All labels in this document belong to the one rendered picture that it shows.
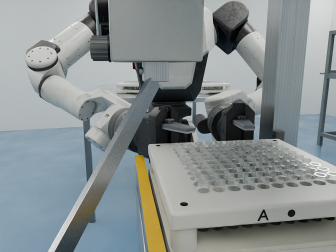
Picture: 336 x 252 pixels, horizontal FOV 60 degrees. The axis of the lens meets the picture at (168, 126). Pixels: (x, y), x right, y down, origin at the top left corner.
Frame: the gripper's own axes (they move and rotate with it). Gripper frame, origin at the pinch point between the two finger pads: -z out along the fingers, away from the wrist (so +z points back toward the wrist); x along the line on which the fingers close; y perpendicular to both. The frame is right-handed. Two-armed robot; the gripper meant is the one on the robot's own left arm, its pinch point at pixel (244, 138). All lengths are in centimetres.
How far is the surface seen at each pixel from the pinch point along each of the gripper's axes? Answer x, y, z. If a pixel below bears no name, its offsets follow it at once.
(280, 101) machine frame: -6.2, -8.9, 6.6
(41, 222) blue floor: 95, 101, 136
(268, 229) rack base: 4.7, 3.2, -22.8
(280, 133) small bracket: 0.2, -8.9, 5.3
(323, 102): 35, -197, 327
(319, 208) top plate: 0.9, -0.8, -25.3
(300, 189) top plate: 0.1, -0.2, -22.3
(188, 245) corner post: 3.9, 12.6, -26.8
